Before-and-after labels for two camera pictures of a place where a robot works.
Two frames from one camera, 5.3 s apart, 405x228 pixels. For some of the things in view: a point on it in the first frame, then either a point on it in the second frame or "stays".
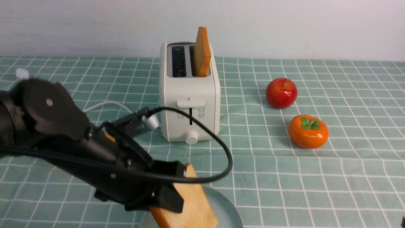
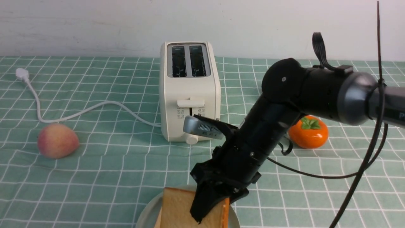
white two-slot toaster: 178,87 stays
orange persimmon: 308,131 stays
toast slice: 202,53 → 226,212
